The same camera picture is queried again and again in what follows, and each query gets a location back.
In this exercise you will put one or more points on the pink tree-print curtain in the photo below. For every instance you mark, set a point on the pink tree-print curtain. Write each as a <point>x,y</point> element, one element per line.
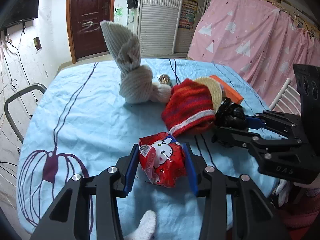
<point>250,42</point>

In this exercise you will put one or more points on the dark brown door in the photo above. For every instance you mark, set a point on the dark brown door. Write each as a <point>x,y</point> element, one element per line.
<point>90,17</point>

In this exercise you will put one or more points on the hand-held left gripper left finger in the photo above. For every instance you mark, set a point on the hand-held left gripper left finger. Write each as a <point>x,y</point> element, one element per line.
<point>131,167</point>

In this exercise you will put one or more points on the black plastic bag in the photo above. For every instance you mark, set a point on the black plastic bag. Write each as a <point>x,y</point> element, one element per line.
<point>230,115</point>

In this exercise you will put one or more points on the grey metal chair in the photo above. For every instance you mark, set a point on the grey metal chair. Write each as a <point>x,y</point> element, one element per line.
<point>22,91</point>

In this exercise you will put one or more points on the black wall television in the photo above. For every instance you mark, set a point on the black wall television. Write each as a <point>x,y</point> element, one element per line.
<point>20,5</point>

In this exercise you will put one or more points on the person's left hand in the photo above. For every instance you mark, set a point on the person's left hand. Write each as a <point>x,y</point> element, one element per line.
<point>145,226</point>

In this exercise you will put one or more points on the dark pink clothing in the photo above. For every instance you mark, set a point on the dark pink clothing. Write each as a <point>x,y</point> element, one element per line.
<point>302,212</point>

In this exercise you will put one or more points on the black hanging bag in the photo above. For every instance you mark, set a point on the black hanging bag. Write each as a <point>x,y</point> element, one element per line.
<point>132,2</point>

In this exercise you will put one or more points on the small metal can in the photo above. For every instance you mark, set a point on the small metal can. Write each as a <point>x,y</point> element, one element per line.
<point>165,78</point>

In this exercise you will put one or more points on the red cartoon snack packet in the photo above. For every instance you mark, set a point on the red cartoon snack packet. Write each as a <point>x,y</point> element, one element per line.
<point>162,160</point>

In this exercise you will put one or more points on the person's right hand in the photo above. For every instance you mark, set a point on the person's right hand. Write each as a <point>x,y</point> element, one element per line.
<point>282,191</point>

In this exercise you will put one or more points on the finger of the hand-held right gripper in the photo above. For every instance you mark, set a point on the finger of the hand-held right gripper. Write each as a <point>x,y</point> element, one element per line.
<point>257,122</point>
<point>237,137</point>

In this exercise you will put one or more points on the colourful wall poster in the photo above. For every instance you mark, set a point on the colourful wall poster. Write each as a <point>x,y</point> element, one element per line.
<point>187,12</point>

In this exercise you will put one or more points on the light blue tablecloth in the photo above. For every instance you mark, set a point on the light blue tablecloth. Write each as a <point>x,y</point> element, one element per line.
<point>87,120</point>

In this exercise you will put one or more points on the red striped knitted hat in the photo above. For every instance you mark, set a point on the red striped knitted hat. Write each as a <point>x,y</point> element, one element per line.
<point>187,105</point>

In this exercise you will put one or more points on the orange box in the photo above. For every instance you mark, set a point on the orange box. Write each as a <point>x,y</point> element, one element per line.
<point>232,92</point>

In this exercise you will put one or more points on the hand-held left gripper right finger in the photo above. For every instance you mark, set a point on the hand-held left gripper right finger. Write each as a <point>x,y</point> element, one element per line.
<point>190,170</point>

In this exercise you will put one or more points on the cream round lid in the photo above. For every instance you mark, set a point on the cream round lid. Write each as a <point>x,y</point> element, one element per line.
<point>215,90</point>

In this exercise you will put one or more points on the white slatted wardrobe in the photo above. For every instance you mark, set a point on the white slatted wardrobe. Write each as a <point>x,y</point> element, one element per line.
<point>157,17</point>

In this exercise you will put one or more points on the white metal chair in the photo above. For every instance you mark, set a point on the white metal chair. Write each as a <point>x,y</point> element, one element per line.
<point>282,90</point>

